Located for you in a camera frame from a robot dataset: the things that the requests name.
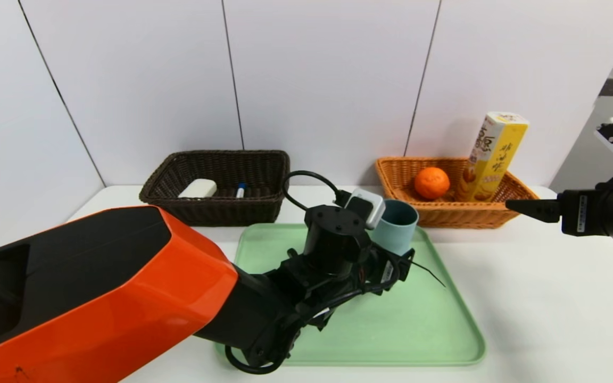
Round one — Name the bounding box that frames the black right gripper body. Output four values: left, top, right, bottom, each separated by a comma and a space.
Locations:
557, 167, 613, 244

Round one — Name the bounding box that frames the yellow hexagonal cracker box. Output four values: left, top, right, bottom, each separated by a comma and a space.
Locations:
454, 112, 531, 203

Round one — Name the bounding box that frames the orange fruit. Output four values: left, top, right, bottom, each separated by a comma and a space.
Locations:
414, 167, 451, 201

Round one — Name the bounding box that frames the blue-grey plastic cup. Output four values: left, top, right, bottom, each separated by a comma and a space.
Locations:
371, 199, 420, 257

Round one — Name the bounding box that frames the white soap bar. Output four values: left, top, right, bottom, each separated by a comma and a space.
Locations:
179, 179, 218, 198

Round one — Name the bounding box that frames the orange wicker basket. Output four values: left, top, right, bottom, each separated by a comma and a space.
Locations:
375, 157, 543, 230

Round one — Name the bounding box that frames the dark brown wicker basket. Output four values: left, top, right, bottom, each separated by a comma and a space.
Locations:
140, 150, 291, 227

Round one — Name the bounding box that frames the thin grey zip tie tail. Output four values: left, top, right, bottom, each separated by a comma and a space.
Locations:
410, 261, 446, 288

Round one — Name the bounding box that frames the light green plastic tray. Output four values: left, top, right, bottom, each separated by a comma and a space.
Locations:
213, 223, 487, 367

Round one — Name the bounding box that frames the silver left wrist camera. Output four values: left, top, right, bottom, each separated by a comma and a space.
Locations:
346, 188, 387, 230

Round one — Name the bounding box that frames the black cable with white tag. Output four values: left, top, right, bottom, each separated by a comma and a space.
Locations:
296, 281, 390, 325

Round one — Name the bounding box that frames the black camera cable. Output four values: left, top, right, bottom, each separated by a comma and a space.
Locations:
283, 170, 351, 212

